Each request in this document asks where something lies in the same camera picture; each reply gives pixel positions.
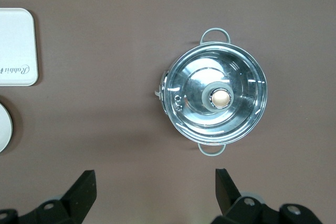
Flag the white rabbit print tray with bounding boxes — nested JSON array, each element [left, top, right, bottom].
[[0, 7, 39, 87]]

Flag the brown table cover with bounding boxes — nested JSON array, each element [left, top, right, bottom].
[[0, 0, 336, 224]]

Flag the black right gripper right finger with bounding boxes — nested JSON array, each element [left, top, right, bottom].
[[212, 167, 322, 224]]

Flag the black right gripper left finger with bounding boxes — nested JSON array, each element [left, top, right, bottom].
[[0, 170, 97, 224]]

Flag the round cream plate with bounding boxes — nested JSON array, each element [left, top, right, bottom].
[[0, 102, 14, 154]]

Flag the glass pot lid with knob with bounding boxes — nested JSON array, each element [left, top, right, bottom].
[[165, 42, 268, 146]]

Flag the steel pot with glass lid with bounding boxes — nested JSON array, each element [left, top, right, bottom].
[[154, 27, 268, 156]]

